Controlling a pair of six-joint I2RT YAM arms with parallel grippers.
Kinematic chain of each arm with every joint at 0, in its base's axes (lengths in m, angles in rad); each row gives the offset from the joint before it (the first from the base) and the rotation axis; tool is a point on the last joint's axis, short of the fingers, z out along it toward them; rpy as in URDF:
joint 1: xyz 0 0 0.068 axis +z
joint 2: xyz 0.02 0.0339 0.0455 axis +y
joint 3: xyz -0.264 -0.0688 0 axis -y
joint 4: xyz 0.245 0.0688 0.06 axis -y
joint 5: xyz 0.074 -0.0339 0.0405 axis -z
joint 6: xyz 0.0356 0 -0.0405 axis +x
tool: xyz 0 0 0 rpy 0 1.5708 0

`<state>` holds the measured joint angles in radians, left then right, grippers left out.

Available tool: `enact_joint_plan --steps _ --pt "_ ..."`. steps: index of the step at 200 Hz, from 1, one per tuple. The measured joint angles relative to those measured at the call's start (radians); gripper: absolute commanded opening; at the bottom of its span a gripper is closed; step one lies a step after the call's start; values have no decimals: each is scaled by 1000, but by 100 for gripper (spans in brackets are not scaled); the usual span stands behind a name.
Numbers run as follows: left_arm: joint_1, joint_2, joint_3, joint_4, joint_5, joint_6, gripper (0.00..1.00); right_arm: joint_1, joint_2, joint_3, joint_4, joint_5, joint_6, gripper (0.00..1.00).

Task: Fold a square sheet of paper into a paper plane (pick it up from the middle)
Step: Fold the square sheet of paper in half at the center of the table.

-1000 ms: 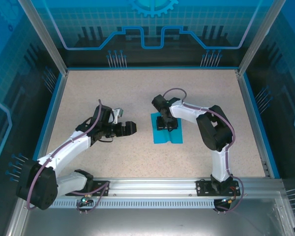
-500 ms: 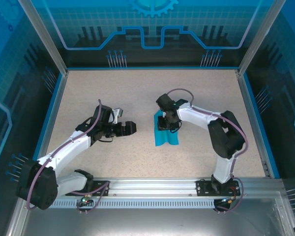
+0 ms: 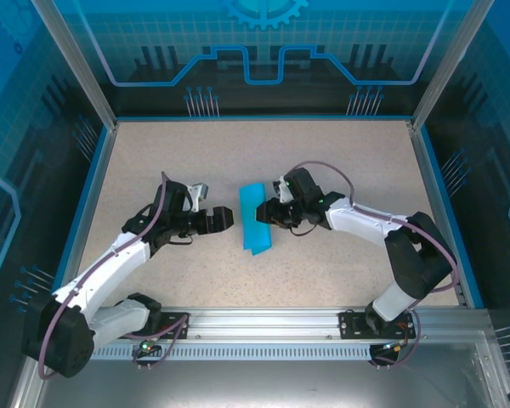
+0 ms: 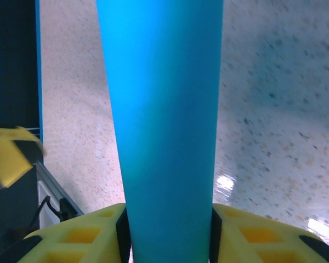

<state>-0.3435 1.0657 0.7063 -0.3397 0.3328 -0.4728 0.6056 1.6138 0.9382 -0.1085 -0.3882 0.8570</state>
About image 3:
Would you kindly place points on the sheet metal panel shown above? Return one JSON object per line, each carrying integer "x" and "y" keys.
{"x": 259, "y": 387}

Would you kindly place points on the aluminium mounting rail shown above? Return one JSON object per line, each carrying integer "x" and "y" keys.
{"x": 263, "y": 323}

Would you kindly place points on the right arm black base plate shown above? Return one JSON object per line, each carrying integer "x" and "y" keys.
{"x": 348, "y": 325}

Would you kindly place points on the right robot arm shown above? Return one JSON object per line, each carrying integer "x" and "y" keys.
{"x": 357, "y": 221}

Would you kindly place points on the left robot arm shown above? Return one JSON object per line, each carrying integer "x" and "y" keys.
{"x": 102, "y": 268}

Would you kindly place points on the aluminium side rail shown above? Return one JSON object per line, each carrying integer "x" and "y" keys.
{"x": 429, "y": 178}
{"x": 98, "y": 178}

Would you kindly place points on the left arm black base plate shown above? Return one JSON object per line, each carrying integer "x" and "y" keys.
{"x": 174, "y": 319}

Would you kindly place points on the aluminium frame post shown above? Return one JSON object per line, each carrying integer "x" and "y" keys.
{"x": 442, "y": 76}
{"x": 87, "y": 76}

